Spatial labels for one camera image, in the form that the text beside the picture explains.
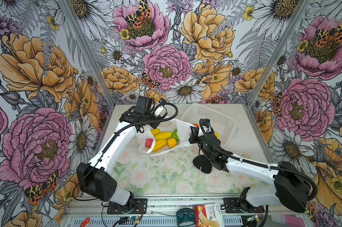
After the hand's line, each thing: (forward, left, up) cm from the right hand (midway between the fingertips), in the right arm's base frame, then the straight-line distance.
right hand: (190, 129), depth 80 cm
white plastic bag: (-1, +4, -1) cm, 4 cm away
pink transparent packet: (-41, -45, -20) cm, 64 cm away
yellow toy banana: (+7, +17, -17) cm, 25 cm away
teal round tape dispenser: (-39, +5, -14) cm, 41 cm away
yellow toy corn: (+2, +19, -18) cm, 27 cm away
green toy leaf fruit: (+2, +9, -8) cm, 12 cm away
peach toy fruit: (+2, +11, -17) cm, 20 cm away
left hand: (+4, +19, +3) cm, 20 cm away
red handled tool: (-39, +54, -21) cm, 70 cm away
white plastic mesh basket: (+17, -27, -19) cm, 37 cm away
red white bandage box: (-38, -6, -18) cm, 42 cm away
